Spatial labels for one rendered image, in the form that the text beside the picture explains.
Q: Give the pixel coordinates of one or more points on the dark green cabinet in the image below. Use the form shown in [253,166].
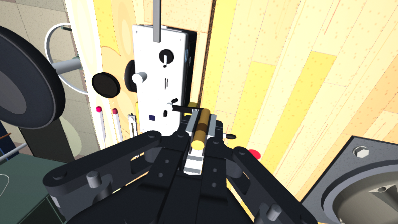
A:
[21,189]

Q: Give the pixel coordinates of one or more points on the black camera dial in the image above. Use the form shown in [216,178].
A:
[166,56]

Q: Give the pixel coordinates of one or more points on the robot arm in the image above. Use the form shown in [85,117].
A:
[357,209]

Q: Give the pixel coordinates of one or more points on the black round stool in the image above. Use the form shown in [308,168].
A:
[25,77]

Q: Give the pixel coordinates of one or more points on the grey slotted gauge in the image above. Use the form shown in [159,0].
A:
[132,122]

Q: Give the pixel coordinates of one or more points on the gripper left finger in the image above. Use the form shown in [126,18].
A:
[102,158]

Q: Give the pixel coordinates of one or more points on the black camera lens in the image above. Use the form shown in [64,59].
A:
[128,77]

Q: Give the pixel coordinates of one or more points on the brass cylinder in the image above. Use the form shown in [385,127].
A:
[202,130]

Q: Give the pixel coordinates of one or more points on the brown rod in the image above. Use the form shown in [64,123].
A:
[4,136]

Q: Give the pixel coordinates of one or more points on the black advance lever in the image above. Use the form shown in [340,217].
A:
[183,108]

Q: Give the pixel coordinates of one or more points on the red disc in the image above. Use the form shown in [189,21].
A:
[255,154]

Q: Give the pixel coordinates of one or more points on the grey metal rail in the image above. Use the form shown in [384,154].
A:
[9,153]

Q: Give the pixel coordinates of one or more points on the white pen with red cap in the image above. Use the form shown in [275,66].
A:
[100,121]
[117,122]

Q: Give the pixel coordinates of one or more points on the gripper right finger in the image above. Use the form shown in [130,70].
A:
[258,174]

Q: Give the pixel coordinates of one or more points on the silver release button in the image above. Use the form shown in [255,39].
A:
[139,77]

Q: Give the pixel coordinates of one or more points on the black panel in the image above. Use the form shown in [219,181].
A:
[43,139]

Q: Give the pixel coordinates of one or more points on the black round lens cap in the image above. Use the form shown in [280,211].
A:
[105,85]

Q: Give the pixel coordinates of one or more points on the grey flat bar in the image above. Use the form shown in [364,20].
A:
[157,21]

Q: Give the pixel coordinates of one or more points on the white camera body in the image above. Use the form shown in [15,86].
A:
[149,56]

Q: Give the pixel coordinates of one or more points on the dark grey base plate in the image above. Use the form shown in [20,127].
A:
[335,158]

